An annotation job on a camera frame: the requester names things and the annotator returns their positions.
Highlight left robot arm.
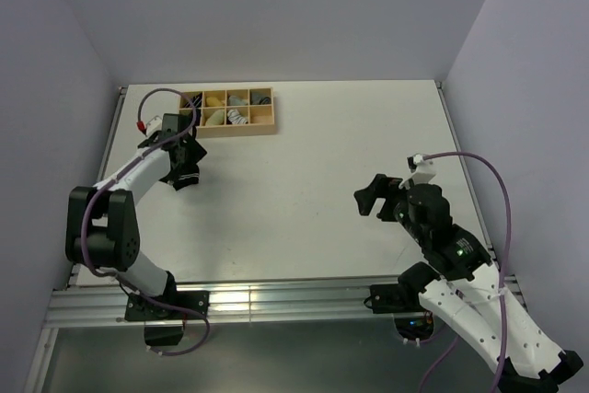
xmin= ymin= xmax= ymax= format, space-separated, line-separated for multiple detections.
xmin=65 ymin=130 xmax=207 ymax=318

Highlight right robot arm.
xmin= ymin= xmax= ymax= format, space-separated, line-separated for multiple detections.
xmin=353 ymin=174 xmax=583 ymax=392

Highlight dark grey rolled socks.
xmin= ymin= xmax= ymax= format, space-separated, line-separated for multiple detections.
xmin=250 ymin=91 xmax=271 ymax=106

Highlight black striped rolled socks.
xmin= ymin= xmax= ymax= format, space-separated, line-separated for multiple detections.
xmin=182 ymin=93 xmax=202 ymax=109

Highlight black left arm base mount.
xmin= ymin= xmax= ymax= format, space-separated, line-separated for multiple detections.
xmin=124 ymin=290 xmax=210 ymax=322

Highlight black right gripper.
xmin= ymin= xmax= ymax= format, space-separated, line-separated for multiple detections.
xmin=353 ymin=172 xmax=427 ymax=244

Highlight cream rolled socks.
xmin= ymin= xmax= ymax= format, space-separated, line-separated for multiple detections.
xmin=205 ymin=109 xmax=225 ymax=126

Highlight grey yellow rolled socks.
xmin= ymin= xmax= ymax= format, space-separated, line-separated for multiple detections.
xmin=227 ymin=95 xmax=248 ymax=107

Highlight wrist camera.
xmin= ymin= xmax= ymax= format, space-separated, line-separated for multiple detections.
xmin=398 ymin=154 xmax=436 ymax=190
xmin=145 ymin=113 xmax=191 ymax=140

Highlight wooden compartment box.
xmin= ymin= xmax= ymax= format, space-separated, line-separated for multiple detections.
xmin=179 ymin=87 xmax=277 ymax=139

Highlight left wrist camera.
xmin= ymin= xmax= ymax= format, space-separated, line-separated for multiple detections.
xmin=145 ymin=113 xmax=191 ymax=140

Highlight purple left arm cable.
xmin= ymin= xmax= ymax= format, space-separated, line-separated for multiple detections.
xmin=80 ymin=87 xmax=212 ymax=357

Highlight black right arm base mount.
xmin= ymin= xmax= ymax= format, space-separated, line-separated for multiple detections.
xmin=363 ymin=282 xmax=426 ymax=314

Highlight dark teal rolled socks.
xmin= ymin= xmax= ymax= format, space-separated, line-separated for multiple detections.
xmin=194 ymin=109 xmax=202 ymax=127

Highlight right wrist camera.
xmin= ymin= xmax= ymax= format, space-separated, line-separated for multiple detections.
xmin=398 ymin=154 xmax=436 ymax=190

